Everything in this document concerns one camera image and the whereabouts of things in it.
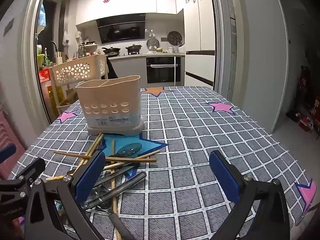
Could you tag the grey checked star tablecloth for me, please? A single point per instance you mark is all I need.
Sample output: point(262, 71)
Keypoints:
point(200, 130)

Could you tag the white upper kitchen cabinets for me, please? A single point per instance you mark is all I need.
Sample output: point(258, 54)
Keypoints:
point(130, 2)

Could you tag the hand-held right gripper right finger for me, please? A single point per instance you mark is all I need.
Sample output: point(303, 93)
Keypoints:
point(223, 177)

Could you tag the black wok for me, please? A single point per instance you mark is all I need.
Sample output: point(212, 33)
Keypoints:
point(111, 51)

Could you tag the beige plastic utensil holder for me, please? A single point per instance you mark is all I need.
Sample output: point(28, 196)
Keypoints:
point(110, 92)

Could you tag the dark lidded cooking pot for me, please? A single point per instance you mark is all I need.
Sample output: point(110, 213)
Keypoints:
point(133, 47)

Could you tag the black hanging cloth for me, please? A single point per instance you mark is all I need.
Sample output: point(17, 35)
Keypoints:
point(112, 67)

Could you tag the grey kitchen counter cabinet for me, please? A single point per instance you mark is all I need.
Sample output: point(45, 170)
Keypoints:
point(127, 67)

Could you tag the white hanging bag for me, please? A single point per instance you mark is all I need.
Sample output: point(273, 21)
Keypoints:
point(65, 38)

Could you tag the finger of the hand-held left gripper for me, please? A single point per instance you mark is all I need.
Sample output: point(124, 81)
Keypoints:
point(27, 168)
point(7, 153)

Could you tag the black built-in oven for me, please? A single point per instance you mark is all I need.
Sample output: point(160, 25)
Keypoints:
point(162, 72)

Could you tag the pink plastic stool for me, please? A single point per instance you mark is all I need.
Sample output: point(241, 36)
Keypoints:
point(7, 132)

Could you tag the beige flower cutout trolley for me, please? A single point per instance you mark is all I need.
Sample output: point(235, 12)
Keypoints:
point(80, 67)

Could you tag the white refrigerator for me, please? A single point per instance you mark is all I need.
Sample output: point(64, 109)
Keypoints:
point(200, 30)

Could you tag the black kitchen faucet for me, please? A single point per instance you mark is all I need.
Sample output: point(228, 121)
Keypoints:
point(53, 41)

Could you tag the grey sliding door frame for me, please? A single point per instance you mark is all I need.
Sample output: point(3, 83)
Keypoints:
point(221, 42)

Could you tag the dark wall switch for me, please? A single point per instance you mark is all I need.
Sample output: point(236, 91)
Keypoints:
point(8, 27)

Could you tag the red printed bags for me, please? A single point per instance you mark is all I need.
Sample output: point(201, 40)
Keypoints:
point(306, 90)

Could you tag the black range hood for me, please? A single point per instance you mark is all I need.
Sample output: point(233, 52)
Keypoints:
point(120, 31)

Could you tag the blue plastic bag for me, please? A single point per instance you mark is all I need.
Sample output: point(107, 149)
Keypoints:
point(42, 15)

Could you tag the round grey steamer rack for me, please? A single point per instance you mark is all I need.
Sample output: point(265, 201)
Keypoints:
point(152, 43)

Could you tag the red plastic crate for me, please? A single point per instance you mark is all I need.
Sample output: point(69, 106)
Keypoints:
point(44, 76)

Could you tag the countertop seasoning rack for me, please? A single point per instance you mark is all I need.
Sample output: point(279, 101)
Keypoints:
point(86, 48)

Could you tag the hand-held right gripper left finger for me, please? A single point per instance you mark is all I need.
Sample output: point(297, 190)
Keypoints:
point(90, 177)

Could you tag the round dark holed pan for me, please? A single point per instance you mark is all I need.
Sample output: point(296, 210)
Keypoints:
point(175, 38)

